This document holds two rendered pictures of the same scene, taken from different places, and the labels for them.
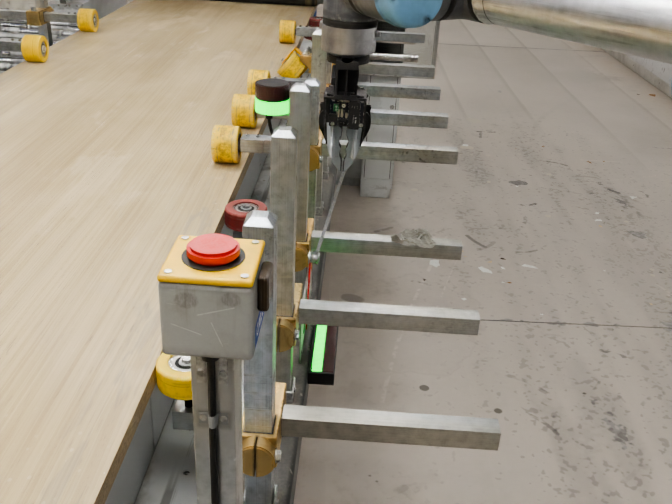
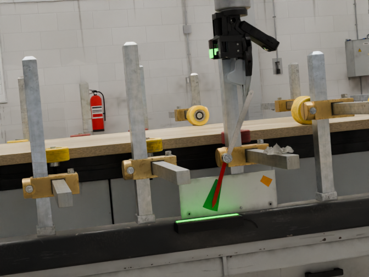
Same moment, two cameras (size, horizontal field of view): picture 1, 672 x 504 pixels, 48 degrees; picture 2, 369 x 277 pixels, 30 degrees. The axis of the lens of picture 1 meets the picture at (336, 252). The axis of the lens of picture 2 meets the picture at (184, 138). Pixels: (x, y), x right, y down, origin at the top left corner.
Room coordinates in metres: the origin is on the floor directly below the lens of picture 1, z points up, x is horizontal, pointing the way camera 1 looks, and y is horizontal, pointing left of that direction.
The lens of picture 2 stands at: (0.71, -1.64, 1.00)
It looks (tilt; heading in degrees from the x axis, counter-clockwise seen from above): 3 degrees down; 76
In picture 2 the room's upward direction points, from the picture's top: 5 degrees counter-clockwise
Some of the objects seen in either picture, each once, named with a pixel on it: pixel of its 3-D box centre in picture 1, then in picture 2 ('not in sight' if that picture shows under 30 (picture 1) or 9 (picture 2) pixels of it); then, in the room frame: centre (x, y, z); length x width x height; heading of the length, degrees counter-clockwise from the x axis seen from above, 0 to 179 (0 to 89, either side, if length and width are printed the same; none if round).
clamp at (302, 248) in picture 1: (296, 243); (241, 155); (1.29, 0.08, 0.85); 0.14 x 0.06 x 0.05; 179
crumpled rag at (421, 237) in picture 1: (414, 234); (277, 148); (1.31, -0.15, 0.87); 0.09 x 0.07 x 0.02; 89
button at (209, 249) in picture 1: (213, 253); not in sight; (0.51, 0.09, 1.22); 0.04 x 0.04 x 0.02
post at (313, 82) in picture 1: (307, 189); (322, 140); (1.52, 0.07, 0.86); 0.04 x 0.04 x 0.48; 89
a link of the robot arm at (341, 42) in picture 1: (350, 39); (232, 2); (1.27, -0.01, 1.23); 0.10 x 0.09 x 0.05; 89
